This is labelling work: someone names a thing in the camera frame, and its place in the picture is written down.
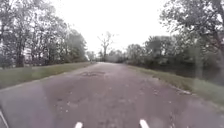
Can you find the grey asphalt path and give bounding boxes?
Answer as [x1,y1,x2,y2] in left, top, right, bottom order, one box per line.
[0,61,224,128]

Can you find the bare tree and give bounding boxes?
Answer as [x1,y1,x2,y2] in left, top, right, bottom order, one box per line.
[97,31,116,63]

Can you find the grass strip with tree row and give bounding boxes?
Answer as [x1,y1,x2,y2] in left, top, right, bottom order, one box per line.
[0,61,94,90]

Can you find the trees and bushes along water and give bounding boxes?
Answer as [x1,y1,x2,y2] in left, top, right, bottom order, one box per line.
[124,0,224,86]

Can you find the row of trees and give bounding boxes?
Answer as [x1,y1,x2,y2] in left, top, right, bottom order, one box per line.
[0,0,88,69]

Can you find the grass verge beside water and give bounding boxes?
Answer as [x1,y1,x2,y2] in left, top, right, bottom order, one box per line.
[125,64,224,108]

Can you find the robot's own part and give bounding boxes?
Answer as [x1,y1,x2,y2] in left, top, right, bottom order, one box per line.
[73,121,84,128]
[138,118,151,128]

